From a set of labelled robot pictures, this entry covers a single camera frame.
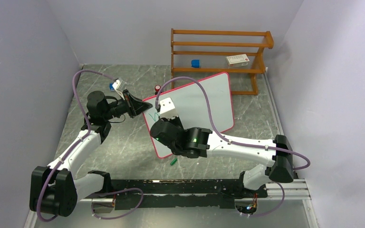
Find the pink-framed whiteboard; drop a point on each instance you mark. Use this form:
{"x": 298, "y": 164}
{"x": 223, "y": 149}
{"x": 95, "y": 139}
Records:
{"x": 205, "y": 105}

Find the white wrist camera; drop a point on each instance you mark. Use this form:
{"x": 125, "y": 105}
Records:
{"x": 119, "y": 85}
{"x": 167, "y": 109}

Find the green marker cap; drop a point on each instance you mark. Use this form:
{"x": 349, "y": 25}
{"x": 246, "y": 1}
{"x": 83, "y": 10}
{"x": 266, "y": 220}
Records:
{"x": 173, "y": 162}

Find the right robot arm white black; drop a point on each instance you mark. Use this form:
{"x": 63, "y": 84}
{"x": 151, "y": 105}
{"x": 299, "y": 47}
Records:
{"x": 273, "y": 162}

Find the blue eraser block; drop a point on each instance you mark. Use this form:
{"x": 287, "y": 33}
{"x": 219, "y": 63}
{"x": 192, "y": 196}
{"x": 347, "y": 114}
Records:
{"x": 111, "y": 88}

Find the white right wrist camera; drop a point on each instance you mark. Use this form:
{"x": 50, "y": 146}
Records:
{"x": 167, "y": 109}

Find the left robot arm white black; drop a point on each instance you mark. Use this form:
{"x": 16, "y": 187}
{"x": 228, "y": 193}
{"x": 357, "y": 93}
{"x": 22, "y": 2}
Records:
{"x": 54, "y": 189}

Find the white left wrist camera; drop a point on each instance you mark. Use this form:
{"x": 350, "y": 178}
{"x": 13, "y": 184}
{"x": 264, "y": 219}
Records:
{"x": 119, "y": 85}

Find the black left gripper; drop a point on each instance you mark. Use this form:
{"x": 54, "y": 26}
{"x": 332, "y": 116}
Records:
{"x": 135, "y": 106}

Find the blue object on rack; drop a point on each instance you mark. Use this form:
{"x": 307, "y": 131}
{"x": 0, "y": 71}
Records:
{"x": 195, "y": 63}

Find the orange wooden rack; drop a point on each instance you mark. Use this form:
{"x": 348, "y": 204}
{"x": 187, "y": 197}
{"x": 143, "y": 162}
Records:
{"x": 212, "y": 47}

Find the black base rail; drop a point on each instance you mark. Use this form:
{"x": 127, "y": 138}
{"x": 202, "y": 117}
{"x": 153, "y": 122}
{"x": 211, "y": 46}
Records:
{"x": 221, "y": 193}

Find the aluminium frame rail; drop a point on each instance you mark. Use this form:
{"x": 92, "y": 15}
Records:
{"x": 297, "y": 190}

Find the white red box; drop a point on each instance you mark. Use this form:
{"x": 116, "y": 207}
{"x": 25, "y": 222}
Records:
{"x": 237, "y": 60}

